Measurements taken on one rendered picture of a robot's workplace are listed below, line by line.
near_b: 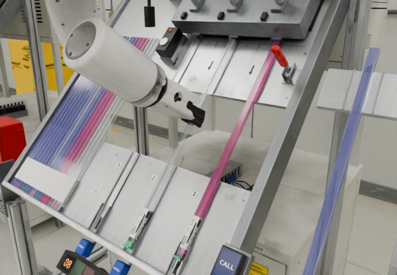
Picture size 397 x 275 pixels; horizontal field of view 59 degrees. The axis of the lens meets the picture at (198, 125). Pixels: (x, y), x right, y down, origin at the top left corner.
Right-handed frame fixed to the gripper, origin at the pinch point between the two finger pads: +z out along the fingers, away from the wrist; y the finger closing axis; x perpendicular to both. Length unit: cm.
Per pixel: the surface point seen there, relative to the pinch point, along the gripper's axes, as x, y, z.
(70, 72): -54, 294, 154
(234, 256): 21.5, -22.2, -7.0
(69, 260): 37.3, 14.2, -4.2
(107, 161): 15.3, 18.0, -1.3
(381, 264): 17, -30, 142
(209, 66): -13.7, 3.7, 3.9
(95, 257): 50, 49, 39
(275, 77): -12.9, -13.6, 3.8
